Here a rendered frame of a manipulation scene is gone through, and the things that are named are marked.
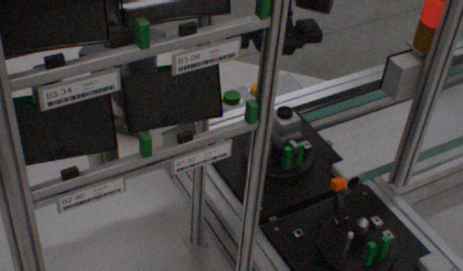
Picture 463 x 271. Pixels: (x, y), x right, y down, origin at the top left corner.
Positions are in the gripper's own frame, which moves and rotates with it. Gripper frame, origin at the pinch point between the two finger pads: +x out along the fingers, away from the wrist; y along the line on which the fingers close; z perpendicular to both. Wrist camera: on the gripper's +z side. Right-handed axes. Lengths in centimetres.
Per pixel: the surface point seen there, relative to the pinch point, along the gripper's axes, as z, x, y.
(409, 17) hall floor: -182, 105, 145
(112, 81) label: 46, -30, -35
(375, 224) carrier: 35.2, 13.4, 10.3
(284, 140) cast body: 16.5, 8.1, -1.2
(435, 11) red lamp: 22.2, -20.9, 19.0
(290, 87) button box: -10.6, 16.1, 9.6
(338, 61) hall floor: -148, 106, 90
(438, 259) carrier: 43.5, 14.9, 18.7
